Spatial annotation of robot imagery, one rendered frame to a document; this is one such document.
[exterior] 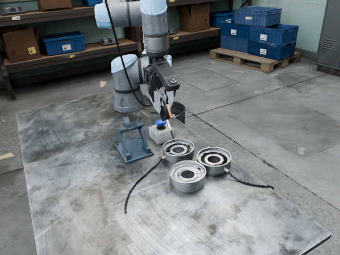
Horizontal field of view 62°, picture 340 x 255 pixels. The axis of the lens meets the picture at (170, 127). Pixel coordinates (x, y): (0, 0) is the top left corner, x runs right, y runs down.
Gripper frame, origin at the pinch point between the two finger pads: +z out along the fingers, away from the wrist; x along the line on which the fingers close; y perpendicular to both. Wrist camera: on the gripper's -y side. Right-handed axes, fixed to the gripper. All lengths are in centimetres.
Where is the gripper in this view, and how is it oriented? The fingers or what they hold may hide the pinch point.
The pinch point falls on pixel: (164, 110)
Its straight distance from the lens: 96.4
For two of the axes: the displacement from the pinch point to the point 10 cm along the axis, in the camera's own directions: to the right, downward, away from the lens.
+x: -9.0, 2.6, -3.6
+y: -4.4, -4.1, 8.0
